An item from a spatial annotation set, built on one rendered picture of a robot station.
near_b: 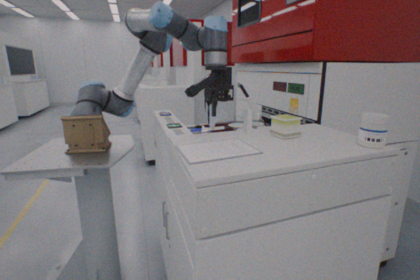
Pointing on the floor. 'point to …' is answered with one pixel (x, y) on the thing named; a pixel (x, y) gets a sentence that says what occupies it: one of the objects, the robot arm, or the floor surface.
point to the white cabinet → (273, 242)
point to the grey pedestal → (93, 233)
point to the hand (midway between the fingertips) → (210, 125)
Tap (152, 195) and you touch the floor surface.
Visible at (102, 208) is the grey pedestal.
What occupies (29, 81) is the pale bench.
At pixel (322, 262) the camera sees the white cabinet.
